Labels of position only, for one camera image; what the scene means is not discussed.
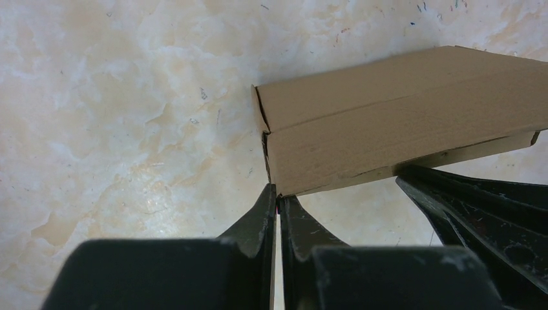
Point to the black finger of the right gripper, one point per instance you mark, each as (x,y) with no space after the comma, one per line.
(504,223)

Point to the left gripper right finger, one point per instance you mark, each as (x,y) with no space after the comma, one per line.
(322,272)

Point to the brown cardboard box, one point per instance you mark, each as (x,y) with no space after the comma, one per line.
(432,107)

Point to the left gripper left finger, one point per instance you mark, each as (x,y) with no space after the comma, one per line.
(232,271)

